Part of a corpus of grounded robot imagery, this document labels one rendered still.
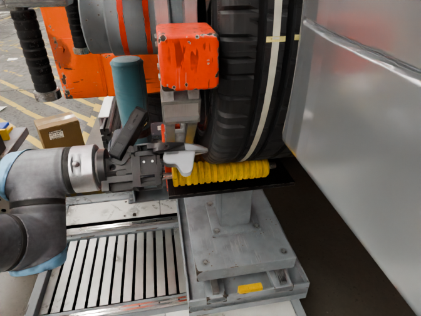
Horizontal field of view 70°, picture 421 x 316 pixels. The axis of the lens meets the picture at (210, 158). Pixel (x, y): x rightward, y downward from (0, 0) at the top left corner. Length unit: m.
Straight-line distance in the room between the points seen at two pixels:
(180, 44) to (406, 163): 0.27
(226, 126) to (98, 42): 0.34
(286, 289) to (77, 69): 1.02
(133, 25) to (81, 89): 0.63
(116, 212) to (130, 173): 0.76
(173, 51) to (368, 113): 0.23
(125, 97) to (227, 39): 0.50
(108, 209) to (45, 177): 0.79
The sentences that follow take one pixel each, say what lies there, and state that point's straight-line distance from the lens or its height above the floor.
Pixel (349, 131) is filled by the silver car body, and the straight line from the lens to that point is 0.29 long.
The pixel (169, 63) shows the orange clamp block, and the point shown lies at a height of 0.85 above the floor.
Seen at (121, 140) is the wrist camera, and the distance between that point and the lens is 0.60.
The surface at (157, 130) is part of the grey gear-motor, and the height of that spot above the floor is 0.43.
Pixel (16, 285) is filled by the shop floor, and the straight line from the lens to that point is 1.34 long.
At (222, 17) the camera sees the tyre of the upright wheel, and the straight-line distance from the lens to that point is 0.43.
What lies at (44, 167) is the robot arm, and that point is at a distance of 0.60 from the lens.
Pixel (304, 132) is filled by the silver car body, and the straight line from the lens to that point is 0.36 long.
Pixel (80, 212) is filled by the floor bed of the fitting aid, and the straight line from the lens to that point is 1.40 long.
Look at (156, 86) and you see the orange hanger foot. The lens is 1.24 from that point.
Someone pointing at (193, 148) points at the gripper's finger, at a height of 0.65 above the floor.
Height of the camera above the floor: 0.95
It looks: 33 degrees down
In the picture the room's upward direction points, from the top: straight up
